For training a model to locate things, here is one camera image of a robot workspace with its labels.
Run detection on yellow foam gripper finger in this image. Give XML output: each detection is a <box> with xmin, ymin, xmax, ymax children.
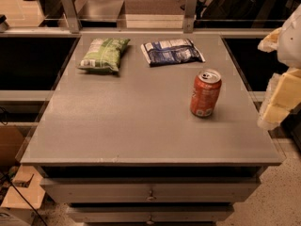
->
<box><xmin>257</xmin><ymin>68</ymin><xmax>301</xmax><ymax>130</ymax></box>
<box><xmin>258</xmin><ymin>27</ymin><xmax>281</xmax><ymax>53</ymax></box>

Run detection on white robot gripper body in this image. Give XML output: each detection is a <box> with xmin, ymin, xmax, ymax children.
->
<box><xmin>277</xmin><ymin>5</ymin><xmax>301</xmax><ymax>69</ymax></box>

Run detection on green jalapeno chip bag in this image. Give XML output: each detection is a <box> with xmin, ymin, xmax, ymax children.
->
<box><xmin>78</xmin><ymin>38</ymin><xmax>130</xmax><ymax>73</ymax></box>

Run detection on blue chip bag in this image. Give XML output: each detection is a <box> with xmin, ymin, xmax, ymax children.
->
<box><xmin>140</xmin><ymin>39</ymin><xmax>205</xmax><ymax>67</ymax></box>

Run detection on orange soda can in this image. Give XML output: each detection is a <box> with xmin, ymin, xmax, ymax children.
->
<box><xmin>190</xmin><ymin>69</ymin><xmax>222</xmax><ymax>118</ymax></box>

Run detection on upper grey drawer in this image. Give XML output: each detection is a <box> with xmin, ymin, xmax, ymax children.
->
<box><xmin>40</xmin><ymin>178</ymin><xmax>260</xmax><ymax>203</ymax></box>

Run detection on grey drawer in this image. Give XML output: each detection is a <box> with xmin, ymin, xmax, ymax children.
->
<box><xmin>67</xmin><ymin>203</ymin><xmax>233</xmax><ymax>223</ymax></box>
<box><xmin>40</xmin><ymin>178</ymin><xmax>260</xmax><ymax>203</ymax></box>

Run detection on upper drawer knob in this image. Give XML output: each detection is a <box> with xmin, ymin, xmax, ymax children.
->
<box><xmin>146</xmin><ymin>190</ymin><xmax>156</xmax><ymax>202</ymax></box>

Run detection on drawer knob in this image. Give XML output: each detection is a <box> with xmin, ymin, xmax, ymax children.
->
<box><xmin>146</xmin><ymin>215</ymin><xmax>155</xmax><ymax>225</ymax></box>
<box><xmin>146</xmin><ymin>190</ymin><xmax>156</xmax><ymax>202</ymax></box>

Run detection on lower drawer knob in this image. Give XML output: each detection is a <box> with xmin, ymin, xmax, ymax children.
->
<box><xmin>146</xmin><ymin>215</ymin><xmax>155</xmax><ymax>225</ymax></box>

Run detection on lower grey drawer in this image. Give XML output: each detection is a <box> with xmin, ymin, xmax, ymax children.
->
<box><xmin>67</xmin><ymin>203</ymin><xmax>233</xmax><ymax>223</ymax></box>

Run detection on cardboard box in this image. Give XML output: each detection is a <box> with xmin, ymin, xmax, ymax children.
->
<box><xmin>0</xmin><ymin>164</ymin><xmax>47</xmax><ymax>226</ymax></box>

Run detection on right metal bracket post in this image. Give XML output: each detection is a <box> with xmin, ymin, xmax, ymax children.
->
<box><xmin>182</xmin><ymin>0</ymin><xmax>198</xmax><ymax>33</ymax></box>

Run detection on metal bracket post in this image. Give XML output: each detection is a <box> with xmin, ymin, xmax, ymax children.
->
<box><xmin>182</xmin><ymin>0</ymin><xmax>198</xmax><ymax>33</ymax></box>
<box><xmin>61</xmin><ymin>0</ymin><xmax>81</xmax><ymax>33</ymax></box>

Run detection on left metal bracket post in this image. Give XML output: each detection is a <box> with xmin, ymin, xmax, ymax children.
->
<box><xmin>61</xmin><ymin>0</ymin><xmax>81</xmax><ymax>33</ymax></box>

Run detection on black cable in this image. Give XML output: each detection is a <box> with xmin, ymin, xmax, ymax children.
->
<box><xmin>0</xmin><ymin>169</ymin><xmax>49</xmax><ymax>226</ymax></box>

